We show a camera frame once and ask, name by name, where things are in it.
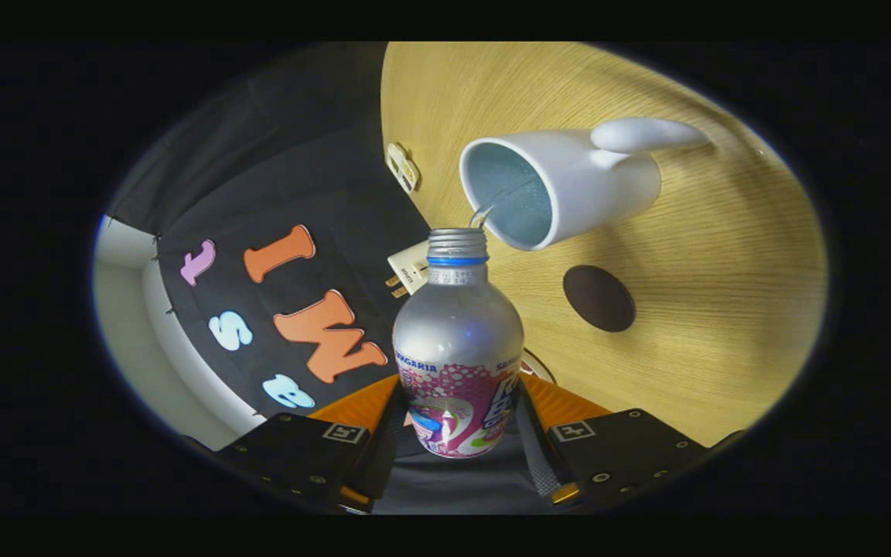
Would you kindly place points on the black backdrop cloth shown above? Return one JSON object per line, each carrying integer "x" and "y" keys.
{"x": 298, "y": 178}

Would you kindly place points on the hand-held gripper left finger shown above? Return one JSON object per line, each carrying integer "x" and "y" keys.
{"x": 380, "y": 464}

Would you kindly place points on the white divided seasoning dish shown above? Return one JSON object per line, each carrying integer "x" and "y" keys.
{"x": 403, "y": 167}

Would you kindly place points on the clear juice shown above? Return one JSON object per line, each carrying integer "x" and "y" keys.
{"x": 481, "y": 214}

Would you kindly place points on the wooden table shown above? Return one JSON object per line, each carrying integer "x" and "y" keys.
{"x": 724, "y": 255}

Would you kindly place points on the white round plate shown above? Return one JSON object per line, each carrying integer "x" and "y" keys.
{"x": 540, "y": 365}

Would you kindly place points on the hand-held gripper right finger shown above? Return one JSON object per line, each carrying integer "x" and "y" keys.
{"x": 538, "y": 464}

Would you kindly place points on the white toaster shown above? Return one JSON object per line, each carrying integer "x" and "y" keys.
{"x": 413, "y": 267}

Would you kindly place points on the silver bottle with colourful label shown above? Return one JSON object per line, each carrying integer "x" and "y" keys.
{"x": 457, "y": 333}

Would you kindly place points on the brown toast slice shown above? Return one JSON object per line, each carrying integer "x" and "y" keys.
{"x": 395, "y": 286}

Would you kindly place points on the white cup with blue inside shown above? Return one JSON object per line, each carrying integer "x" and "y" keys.
{"x": 600, "y": 186}

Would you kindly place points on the dark brown round coaster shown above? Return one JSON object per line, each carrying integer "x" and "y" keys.
{"x": 599, "y": 299}

